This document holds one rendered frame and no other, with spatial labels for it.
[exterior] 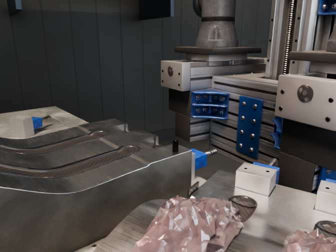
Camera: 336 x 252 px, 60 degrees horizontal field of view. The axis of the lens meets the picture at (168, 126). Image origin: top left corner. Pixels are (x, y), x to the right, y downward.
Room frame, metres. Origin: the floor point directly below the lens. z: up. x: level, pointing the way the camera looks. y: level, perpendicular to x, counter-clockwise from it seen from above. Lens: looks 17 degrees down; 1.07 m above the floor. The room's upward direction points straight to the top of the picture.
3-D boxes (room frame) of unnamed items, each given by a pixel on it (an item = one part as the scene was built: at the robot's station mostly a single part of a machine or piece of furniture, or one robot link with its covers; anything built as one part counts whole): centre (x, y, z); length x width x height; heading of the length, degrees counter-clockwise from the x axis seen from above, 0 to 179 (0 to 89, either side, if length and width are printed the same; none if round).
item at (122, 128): (0.57, 0.09, 0.87); 0.05 x 0.05 x 0.04; 39
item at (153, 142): (0.49, 0.02, 0.87); 0.05 x 0.05 x 0.04; 39
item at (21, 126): (0.84, 0.40, 0.83); 0.13 x 0.05 x 0.05; 161
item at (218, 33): (1.09, -0.18, 1.09); 0.15 x 0.15 x 0.10
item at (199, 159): (0.56, -0.06, 0.83); 0.13 x 0.05 x 0.05; 131
